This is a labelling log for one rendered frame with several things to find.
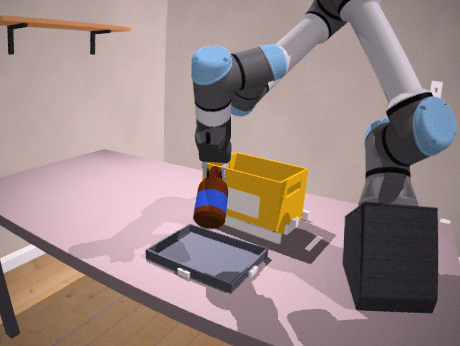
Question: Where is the brown bottle with blue label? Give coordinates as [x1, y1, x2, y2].
[193, 166, 228, 229]

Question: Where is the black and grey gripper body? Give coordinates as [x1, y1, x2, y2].
[195, 103, 231, 163]

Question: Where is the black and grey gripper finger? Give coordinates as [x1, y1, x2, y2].
[221, 163, 227, 181]
[202, 162, 209, 178]

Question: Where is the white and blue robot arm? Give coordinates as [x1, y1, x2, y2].
[191, 0, 456, 206]

